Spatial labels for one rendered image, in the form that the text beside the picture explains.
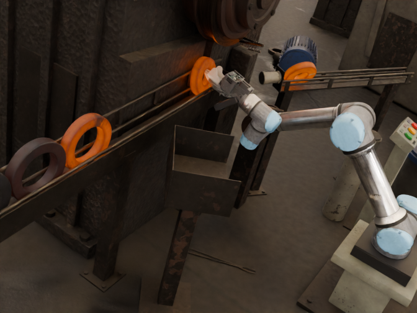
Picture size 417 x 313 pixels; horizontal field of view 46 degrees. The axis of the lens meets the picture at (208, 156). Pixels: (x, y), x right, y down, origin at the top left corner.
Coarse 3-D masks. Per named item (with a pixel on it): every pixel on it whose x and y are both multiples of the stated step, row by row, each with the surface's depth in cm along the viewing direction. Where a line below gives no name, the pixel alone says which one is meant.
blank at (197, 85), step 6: (198, 60) 189; (204, 60) 189; (210, 60) 193; (198, 66) 188; (204, 66) 190; (210, 66) 194; (192, 72) 188; (198, 72) 187; (192, 78) 188; (198, 78) 188; (204, 78) 198; (192, 84) 190; (198, 84) 190; (204, 84) 196; (192, 90) 192; (198, 90) 191
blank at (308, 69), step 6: (294, 66) 227; (300, 66) 226; (306, 66) 226; (312, 66) 227; (288, 72) 228; (294, 72) 227; (300, 72) 228; (306, 72) 230; (312, 72) 231; (288, 78) 230; (294, 78) 234; (300, 78) 236
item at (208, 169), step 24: (192, 144) 166; (216, 144) 166; (168, 168) 156; (192, 168) 164; (216, 168) 167; (168, 192) 144; (192, 192) 145; (216, 192) 145; (192, 216) 166; (168, 264) 178; (144, 288) 194; (168, 288) 184; (144, 312) 184; (168, 312) 187
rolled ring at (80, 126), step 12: (84, 120) 140; (96, 120) 143; (108, 120) 148; (72, 132) 138; (84, 132) 141; (108, 132) 151; (60, 144) 140; (72, 144) 139; (96, 144) 153; (108, 144) 154; (72, 156) 142; (84, 156) 151
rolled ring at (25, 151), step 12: (36, 144) 128; (48, 144) 130; (24, 156) 125; (36, 156) 129; (60, 156) 137; (12, 168) 125; (24, 168) 127; (48, 168) 140; (60, 168) 140; (12, 180) 126; (48, 180) 139; (12, 192) 128; (24, 192) 131
